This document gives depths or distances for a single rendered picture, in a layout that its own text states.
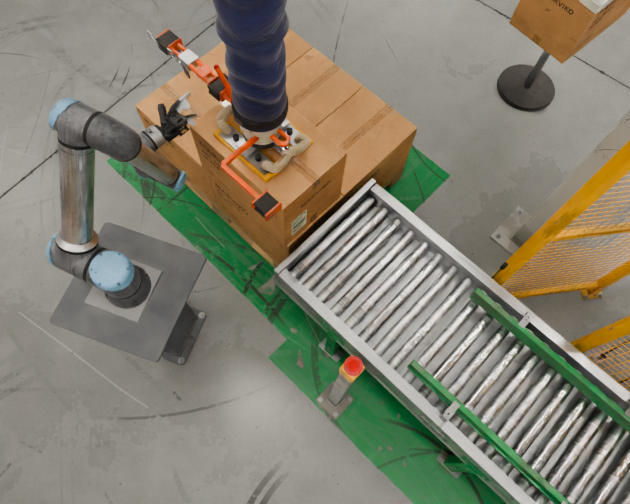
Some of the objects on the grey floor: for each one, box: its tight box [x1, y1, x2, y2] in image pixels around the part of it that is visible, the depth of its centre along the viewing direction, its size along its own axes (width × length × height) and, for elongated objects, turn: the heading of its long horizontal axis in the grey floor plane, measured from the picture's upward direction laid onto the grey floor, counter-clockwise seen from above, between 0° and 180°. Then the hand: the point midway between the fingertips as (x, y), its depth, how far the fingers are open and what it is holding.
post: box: [326, 355, 365, 408], centre depth 233 cm, size 7×7×100 cm
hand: (192, 102), depth 220 cm, fingers open, 14 cm apart
